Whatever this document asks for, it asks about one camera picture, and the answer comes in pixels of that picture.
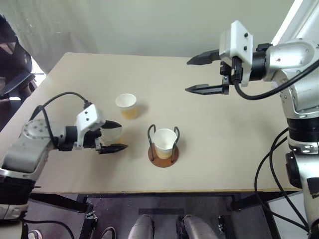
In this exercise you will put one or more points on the clear plastic cup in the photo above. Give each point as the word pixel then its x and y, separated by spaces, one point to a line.
pixel 113 135

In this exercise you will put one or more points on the grey shoe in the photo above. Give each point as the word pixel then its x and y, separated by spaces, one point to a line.
pixel 108 233
pixel 35 234

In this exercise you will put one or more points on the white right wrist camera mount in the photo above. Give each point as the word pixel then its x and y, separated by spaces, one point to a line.
pixel 236 39

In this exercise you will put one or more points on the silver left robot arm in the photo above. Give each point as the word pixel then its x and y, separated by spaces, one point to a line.
pixel 27 149

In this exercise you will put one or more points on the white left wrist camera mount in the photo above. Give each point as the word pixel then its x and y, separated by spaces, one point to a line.
pixel 88 117

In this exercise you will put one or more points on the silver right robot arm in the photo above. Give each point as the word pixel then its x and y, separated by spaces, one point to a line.
pixel 296 57

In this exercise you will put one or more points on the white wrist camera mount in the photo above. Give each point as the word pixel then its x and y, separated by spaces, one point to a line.
pixel 236 39
pixel 88 117

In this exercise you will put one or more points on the black metal table frame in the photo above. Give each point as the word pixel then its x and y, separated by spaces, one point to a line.
pixel 59 200

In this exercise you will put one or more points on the black floor tape strip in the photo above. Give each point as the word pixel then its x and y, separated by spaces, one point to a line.
pixel 161 211

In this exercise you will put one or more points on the black office chair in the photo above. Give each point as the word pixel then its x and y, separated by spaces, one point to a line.
pixel 12 57

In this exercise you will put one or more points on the white paper cup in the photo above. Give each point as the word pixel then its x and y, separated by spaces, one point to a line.
pixel 163 142
pixel 127 105

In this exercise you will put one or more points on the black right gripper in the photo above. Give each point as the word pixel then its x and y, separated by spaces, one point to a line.
pixel 235 71

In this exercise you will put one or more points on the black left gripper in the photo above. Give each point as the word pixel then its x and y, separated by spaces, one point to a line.
pixel 90 139

